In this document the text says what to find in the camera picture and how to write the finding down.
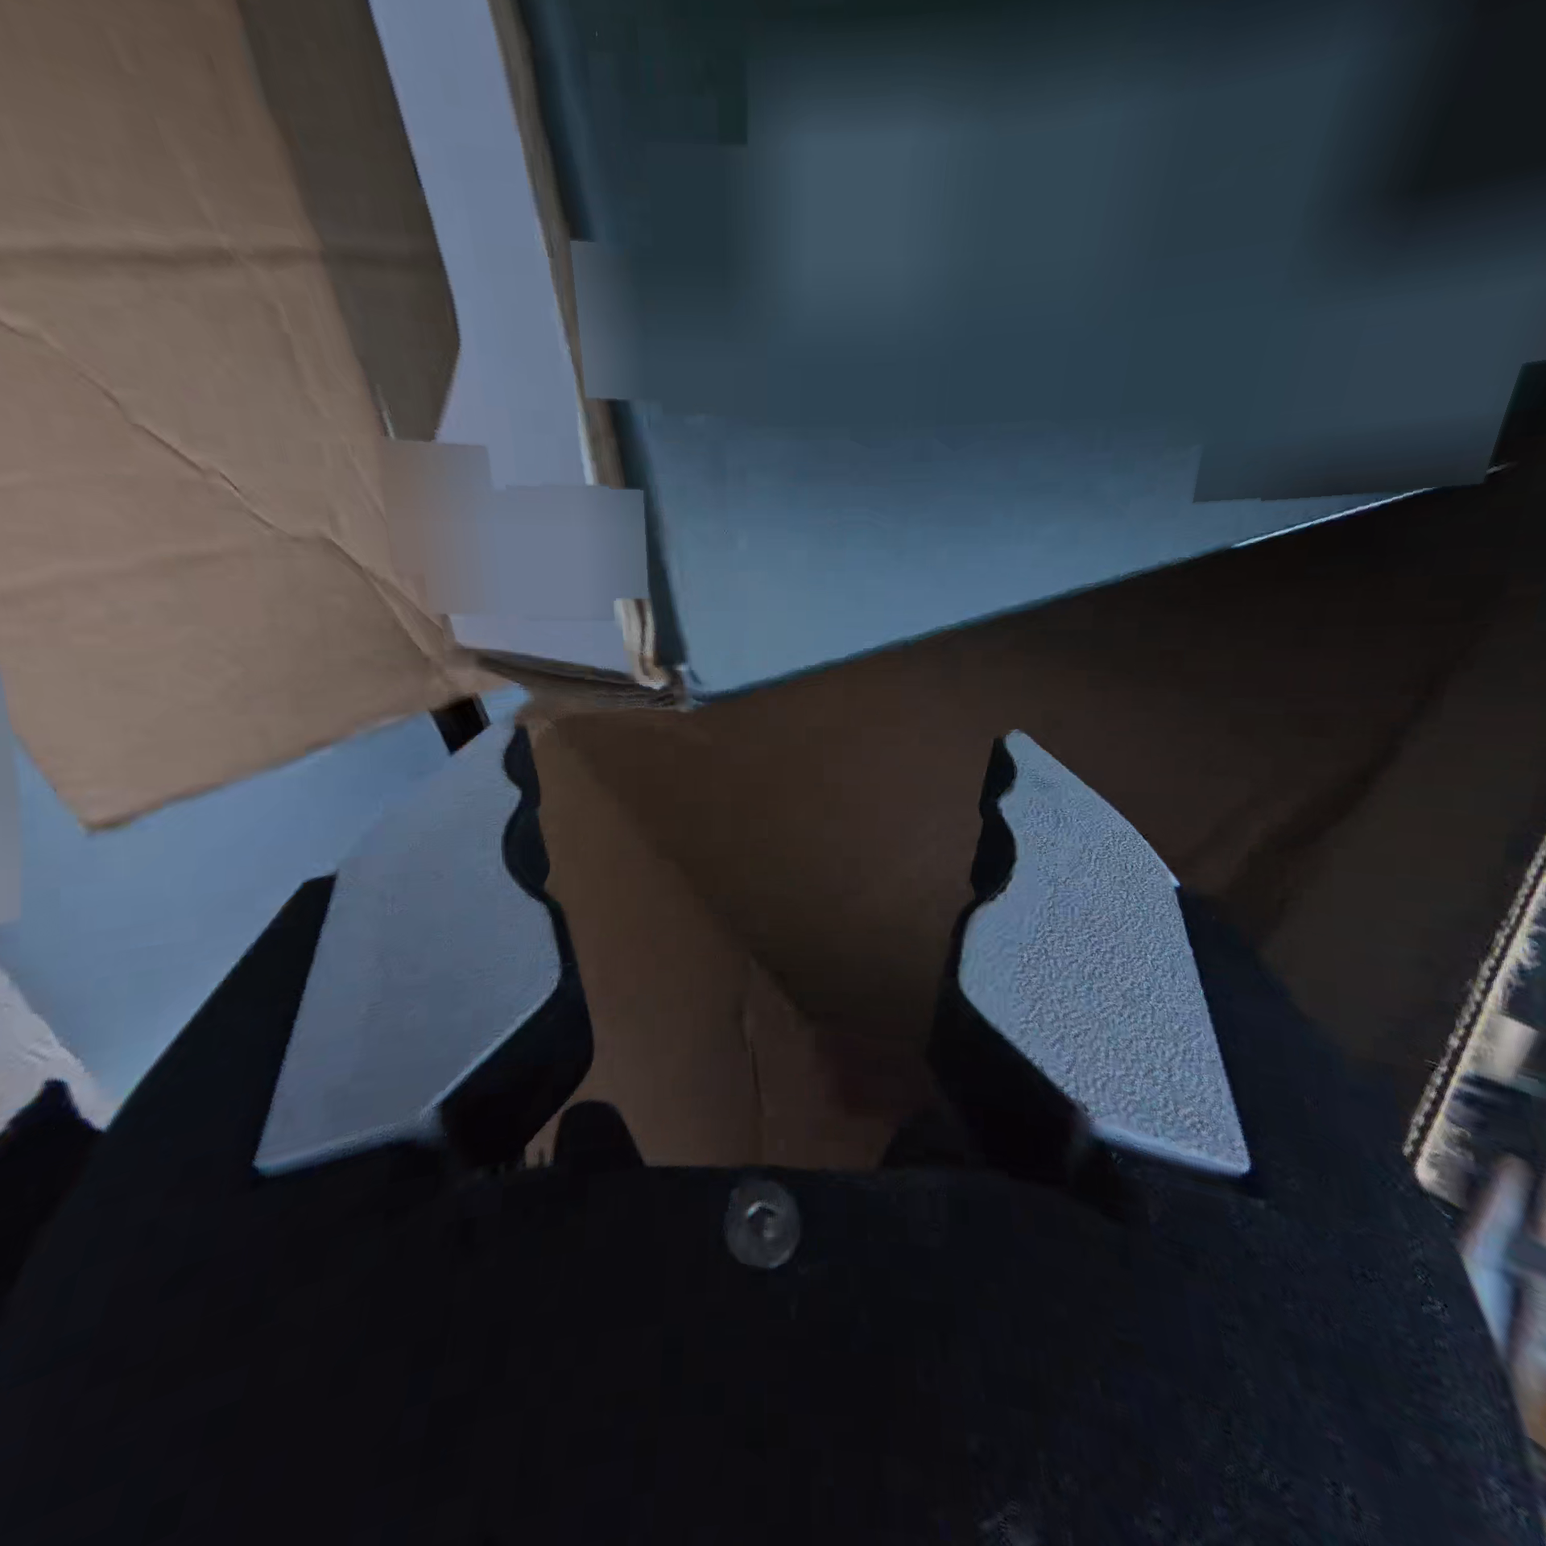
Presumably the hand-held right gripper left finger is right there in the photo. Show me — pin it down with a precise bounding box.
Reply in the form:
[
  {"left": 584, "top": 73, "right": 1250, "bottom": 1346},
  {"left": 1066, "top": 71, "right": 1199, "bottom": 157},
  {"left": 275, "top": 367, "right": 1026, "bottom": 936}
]
[{"left": 251, "top": 726, "right": 597, "bottom": 1181}]

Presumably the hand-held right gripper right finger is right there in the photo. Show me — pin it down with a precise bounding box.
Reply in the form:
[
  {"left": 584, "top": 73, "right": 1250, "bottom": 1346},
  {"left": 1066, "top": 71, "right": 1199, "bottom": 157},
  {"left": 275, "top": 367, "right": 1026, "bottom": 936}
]
[{"left": 928, "top": 728, "right": 1254, "bottom": 1181}]

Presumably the large white black product box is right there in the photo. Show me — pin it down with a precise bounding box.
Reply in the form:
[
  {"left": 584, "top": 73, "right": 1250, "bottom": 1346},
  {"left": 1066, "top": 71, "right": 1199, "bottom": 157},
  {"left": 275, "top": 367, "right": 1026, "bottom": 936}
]
[{"left": 368, "top": 0, "right": 1546, "bottom": 711}]

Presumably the brown cardboard box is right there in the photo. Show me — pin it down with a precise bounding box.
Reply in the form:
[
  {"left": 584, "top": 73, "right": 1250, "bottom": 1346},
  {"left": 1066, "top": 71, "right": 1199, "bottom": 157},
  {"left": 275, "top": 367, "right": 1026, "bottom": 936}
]
[{"left": 0, "top": 0, "right": 1546, "bottom": 1171}]

